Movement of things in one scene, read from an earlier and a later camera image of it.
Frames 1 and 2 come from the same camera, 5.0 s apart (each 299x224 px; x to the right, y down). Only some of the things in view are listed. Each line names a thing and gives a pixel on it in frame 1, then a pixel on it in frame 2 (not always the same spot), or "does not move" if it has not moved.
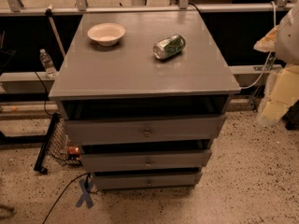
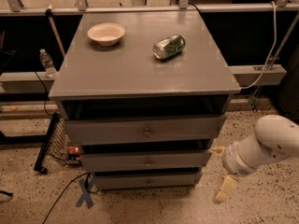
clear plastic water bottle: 48,63 does not move
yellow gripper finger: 267,43 -> 219,150
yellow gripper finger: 281,91 -> 228,187
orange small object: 74,150 does not move
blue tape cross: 86,192 does not move
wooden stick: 49,13 does not move
